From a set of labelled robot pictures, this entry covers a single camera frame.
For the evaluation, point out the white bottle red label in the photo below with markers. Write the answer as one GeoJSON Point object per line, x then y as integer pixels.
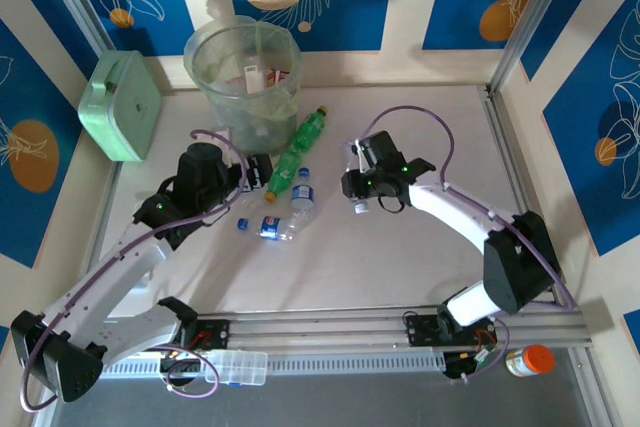
{"type": "Point", "coordinates": [234, 81]}

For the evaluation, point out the small white bottle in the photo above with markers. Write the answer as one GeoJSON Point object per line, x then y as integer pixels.
{"type": "Point", "coordinates": [251, 78]}

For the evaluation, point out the long aluminium base rail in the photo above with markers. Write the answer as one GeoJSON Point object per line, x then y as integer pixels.
{"type": "Point", "coordinates": [320, 332]}

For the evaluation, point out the translucent plastic bin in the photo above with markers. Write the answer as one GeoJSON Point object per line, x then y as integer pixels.
{"type": "Point", "coordinates": [250, 117]}

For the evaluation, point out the green bottle orange cap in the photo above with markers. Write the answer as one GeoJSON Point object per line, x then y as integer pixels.
{"type": "Point", "coordinates": [284, 173]}

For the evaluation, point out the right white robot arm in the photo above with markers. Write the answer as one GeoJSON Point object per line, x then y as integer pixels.
{"type": "Point", "coordinates": [450, 207]}

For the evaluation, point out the clear bottle blue red label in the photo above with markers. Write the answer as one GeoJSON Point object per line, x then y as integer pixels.
{"type": "Point", "coordinates": [270, 227]}

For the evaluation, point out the mint green square box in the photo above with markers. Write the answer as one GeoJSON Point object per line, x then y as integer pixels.
{"type": "Point", "coordinates": [120, 107]}

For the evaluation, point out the black electronics board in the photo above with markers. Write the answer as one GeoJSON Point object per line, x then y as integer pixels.
{"type": "Point", "coordinates": [180, 358]}
{"type": "Point", "coordinates": [475, 358]}

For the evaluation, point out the grey metal base sheet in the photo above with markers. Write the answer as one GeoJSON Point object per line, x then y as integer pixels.
{"type": "Point", "coordinates": [325, 402]}

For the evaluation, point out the clear plastic packet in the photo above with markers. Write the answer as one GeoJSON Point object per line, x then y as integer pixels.
{"type": "Point", "coordinates": [145, 279]}

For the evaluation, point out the clear plastic organizer box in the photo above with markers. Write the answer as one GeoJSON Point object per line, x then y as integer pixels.
{"type": "Point", "coordinates": [235, 368]}

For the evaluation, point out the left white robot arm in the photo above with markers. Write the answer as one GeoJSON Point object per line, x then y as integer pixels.
{"type": "Point", "coordinates": [100, 292]}

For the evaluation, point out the jar with orange lid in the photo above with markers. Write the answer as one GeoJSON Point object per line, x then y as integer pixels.
{"type": "Point", "coordinates": [530, 361]}

